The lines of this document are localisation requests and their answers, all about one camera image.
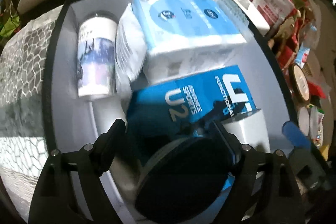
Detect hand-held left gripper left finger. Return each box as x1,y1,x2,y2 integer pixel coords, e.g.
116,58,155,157
29,119,127,224

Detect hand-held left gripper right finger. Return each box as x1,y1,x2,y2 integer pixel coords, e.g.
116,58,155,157
210,119,307,224

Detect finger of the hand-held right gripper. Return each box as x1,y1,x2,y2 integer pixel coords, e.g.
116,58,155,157
282,120,311,149

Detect blue product box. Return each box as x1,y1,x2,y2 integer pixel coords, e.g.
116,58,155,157
127,64,263,193

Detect black storage box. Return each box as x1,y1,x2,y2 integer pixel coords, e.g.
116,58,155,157
41,0,334,224

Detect round wooden lidded cup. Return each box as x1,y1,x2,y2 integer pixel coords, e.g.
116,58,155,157
290,64,313,104

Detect white printed tumbler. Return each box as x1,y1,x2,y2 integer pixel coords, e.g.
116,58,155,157
77,11,118,98

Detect blue white tissue pack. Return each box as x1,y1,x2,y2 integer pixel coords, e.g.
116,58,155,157
115,0,247,89

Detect green plastic bag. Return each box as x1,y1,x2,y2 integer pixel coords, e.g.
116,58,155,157
0,15,19,38

